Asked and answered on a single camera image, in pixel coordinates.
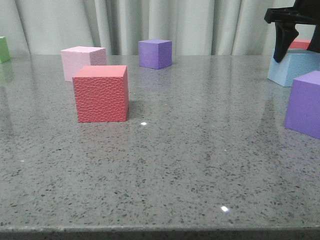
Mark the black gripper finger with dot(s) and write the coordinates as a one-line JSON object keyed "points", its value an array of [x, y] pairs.
{"points": [[285, 34], [314, 45]]}

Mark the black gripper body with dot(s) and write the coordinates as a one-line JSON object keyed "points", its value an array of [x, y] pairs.
{"points": [[305, 12]]}

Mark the light blue foam cube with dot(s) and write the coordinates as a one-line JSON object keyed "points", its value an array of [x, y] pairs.
{"points": [[296, 62]]}

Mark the orange-red foam cube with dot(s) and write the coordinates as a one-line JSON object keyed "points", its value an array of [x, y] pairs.
{"points": [[300, 44]]}

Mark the large near purple cube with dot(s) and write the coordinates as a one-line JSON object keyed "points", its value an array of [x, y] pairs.
{"points": [[303, 110]]}

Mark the purple foam cube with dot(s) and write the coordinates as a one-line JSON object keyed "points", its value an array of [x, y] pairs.
{"points": [[155, 53]]}

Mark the textured red foam cube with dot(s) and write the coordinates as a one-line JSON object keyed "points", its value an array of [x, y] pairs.
{"points": [[101, 93]]}

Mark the pink foam cube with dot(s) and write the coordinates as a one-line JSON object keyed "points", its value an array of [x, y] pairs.
{"points": [[74, 58]]}

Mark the grey-green curtain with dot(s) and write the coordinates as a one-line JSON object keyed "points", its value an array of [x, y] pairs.
{"points": [[195, 27]]}

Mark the green foam cube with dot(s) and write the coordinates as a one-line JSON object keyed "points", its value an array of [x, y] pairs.
{"points": [[4, 51]]}

